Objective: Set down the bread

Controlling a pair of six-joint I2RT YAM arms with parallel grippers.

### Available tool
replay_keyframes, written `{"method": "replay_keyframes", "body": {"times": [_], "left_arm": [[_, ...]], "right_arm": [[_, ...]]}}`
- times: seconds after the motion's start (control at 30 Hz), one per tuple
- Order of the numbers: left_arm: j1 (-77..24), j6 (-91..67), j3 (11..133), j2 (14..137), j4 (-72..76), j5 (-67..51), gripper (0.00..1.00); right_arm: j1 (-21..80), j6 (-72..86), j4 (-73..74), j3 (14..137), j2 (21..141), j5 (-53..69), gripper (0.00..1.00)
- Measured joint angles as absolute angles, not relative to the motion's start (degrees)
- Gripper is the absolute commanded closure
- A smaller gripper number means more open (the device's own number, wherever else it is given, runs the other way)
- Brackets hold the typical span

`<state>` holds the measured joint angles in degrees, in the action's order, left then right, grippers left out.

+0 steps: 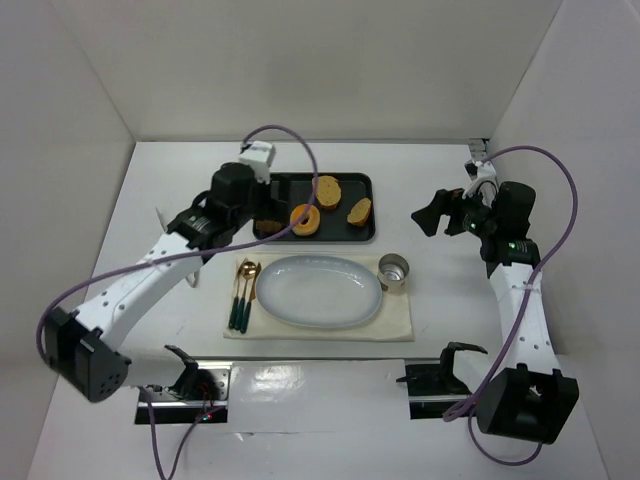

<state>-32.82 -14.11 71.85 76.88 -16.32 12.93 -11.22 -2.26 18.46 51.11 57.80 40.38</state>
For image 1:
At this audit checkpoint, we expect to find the oval bread slice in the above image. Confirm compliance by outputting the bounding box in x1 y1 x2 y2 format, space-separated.
312 175 342 210

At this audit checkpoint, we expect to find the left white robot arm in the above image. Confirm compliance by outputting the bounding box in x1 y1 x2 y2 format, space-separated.
37 160 287 403

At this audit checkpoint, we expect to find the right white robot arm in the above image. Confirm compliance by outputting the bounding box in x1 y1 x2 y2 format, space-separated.
411 182 579 444

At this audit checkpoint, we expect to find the dark brown bread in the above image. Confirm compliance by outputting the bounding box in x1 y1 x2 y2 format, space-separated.
253 220 285 239

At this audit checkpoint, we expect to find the small metal cup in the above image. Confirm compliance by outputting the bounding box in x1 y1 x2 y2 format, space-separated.
377 253 410 293

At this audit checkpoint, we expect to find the small baguette piece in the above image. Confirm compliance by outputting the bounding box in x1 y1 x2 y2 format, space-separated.
347 198 372 227

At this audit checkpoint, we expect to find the black rectangular tray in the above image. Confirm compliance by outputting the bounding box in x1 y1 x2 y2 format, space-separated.
271 172 376 243

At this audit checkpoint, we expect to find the light blue oval plate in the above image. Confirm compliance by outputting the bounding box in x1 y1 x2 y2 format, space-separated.
256 255 383 329

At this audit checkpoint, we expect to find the glazed ring donut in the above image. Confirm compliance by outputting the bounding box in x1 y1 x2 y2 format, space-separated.
290 204 321 237

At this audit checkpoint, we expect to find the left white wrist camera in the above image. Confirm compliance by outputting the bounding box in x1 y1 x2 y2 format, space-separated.
238 140 276 184

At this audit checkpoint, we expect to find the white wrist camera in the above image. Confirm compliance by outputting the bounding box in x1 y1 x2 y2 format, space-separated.
463 159 498 204
238 140 276 184

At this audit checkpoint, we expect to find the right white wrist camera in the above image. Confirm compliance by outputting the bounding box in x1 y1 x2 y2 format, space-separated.
463 159 498 204

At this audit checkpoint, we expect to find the metal corner bracket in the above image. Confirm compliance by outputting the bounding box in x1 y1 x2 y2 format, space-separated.
468 138 487 161

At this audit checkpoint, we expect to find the gold spoon green handle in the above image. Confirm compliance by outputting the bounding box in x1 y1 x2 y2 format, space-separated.
228 260 257 330

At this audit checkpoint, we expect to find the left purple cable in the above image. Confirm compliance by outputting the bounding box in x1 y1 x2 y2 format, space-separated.
36 124 321 480

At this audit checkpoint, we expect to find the purple cable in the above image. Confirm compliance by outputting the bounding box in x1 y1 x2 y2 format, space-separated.
442 145 581 467
36 124 321 480

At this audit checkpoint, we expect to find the gold knife green handle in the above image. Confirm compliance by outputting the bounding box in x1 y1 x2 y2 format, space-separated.
239 265 261 334

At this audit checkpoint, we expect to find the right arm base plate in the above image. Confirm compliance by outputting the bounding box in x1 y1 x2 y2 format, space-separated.
396 359 471 420

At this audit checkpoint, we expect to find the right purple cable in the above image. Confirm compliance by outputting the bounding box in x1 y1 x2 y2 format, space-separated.
442 145 581 467

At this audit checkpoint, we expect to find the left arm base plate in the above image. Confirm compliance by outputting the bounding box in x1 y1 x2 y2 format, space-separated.
145 360 233 425

